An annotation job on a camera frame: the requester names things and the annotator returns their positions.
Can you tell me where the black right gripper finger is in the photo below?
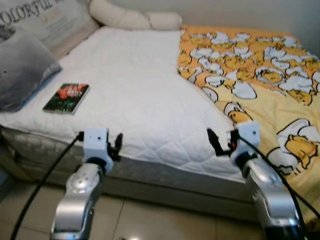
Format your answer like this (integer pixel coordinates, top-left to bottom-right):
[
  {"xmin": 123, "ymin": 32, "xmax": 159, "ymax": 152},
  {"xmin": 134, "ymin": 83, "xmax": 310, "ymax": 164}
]
[{"xmin": 206, "ymin": 128, "xmax": 225, "ymax": 157}]

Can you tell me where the red and green book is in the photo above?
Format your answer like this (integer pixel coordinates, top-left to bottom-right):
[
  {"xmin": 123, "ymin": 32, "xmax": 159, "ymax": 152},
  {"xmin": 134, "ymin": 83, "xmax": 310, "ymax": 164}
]
[{"xmin": 42, "ymin": 82, "xmax": 91, "ymax": 116}]

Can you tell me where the grey bear pillow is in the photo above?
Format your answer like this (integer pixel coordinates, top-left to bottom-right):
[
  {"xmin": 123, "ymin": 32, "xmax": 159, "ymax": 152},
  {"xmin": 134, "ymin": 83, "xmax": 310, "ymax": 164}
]
[{"xmin": 0, "ymin": 27, "xmax": 63, "ymax": 113}]

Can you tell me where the grey fabric bed base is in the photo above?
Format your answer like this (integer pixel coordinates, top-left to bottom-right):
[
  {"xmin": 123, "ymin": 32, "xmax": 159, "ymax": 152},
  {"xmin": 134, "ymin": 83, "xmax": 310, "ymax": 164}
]
[{"xmin": 0, "ymin": 125, "xmax": 266, "ymax": 223}]

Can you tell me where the white quilted mattress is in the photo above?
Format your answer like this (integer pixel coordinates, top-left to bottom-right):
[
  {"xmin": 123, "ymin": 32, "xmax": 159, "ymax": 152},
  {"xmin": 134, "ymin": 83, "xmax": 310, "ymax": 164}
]
[{"xmin": 0, "ymin": 26, "xmax": 261, "ymax": 183}]

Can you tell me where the orange egg cartoon blanket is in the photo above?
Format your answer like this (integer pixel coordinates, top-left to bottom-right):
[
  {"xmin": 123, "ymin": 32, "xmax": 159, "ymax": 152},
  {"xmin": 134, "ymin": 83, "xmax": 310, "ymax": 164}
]
[{"xmin": 176, "ymin": 24, "xmax": 320, "ymax": 231}]

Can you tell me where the beige bolster pillow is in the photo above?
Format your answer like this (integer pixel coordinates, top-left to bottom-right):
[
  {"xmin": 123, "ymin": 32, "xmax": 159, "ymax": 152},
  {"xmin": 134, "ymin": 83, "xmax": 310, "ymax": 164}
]
[{"xmin": 89, "ymin": 0, "xmax": 183, "ymax": 31}]

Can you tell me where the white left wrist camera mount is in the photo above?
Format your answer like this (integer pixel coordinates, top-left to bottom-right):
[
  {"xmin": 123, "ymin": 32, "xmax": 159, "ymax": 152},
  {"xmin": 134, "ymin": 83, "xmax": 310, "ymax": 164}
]
[{"xmin": 81, "ymin": 127, "xmax": 111, "ymax": 173}]

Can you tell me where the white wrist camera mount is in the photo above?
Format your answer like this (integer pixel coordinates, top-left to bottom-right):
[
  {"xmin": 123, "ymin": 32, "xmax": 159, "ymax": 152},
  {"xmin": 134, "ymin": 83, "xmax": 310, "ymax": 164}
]
[
  {"xmin": 234, "ymin": 121, "xmax": 262, "ymax": 163},
  {"xmin": 81, "ymin": 127, "xmax": 111, "ymax": 173}
]

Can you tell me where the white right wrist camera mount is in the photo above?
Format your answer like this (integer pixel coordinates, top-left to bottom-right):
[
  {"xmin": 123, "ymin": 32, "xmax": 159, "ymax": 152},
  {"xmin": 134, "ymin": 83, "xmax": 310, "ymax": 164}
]
[{"xmin": 234, "ymin": 121, "xmax": 262, "ymax": 163}]

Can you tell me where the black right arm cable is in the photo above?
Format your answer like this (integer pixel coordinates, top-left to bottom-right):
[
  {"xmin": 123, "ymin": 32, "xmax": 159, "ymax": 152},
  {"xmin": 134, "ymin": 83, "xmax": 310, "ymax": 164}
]
[{"xmin": 232, "ymin": 135, "xmax": 320, "ymax": 240}]

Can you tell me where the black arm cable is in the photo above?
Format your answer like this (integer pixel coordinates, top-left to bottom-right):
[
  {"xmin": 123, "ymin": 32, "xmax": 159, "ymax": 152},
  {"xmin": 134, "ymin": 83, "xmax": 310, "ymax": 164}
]
[
  {"xmin": 10, "ymin": 132, "xmax": 85, "ymax": 240},
  {"xmin": 232, "ymin": 135, "xmax": 320, "ymax": 240}
]

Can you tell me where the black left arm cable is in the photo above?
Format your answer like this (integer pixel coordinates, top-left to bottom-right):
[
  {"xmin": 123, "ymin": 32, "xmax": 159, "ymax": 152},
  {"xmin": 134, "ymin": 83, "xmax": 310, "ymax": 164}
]
[{"xmin": 10, "ymin": 132, "xmax": 85, "ymax": 240}]

